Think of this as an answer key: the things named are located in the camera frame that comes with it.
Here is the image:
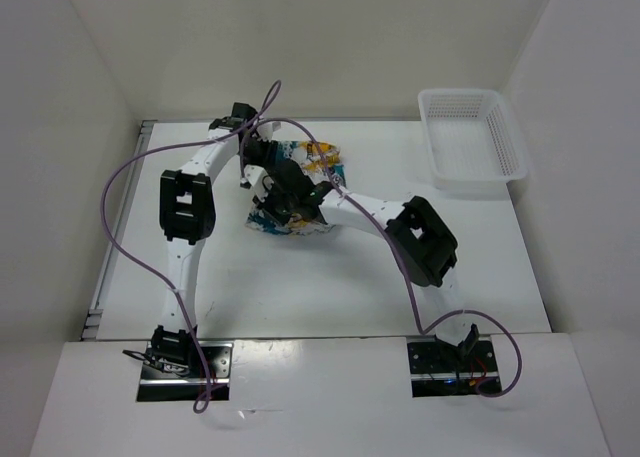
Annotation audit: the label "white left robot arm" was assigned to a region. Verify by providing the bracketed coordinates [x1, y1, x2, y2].
[151, 103, 258, 377]

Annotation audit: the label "white plastic mesh basket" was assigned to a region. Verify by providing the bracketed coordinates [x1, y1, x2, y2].
[417, 88, 528, 192]

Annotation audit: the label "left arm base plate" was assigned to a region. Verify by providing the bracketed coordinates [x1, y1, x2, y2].
[131, 341, 234, 403]

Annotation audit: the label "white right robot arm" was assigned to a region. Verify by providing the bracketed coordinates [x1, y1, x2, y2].
[246, 159, 479, 370]

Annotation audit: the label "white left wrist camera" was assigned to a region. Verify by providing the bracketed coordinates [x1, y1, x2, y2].
[256, 122, 281, 141]

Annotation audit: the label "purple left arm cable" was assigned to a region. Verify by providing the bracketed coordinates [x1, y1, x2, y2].
[100, 79, 284, 414]

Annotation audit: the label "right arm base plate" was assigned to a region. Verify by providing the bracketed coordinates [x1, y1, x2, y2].
[407, 338, 502, 398]

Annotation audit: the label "patterned white yellow teal shorts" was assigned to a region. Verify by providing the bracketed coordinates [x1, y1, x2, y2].
[245, 141, 345, 236]

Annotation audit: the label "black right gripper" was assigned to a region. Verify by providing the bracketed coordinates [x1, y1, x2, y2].
[253, 180, 297, 227]

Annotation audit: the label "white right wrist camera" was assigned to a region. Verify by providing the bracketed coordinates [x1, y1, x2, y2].
[240, 165, 272, 201]

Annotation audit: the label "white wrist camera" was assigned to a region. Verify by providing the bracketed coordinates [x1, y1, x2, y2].
[256, 122, 281, 141]
[240, 165, 272, 201]

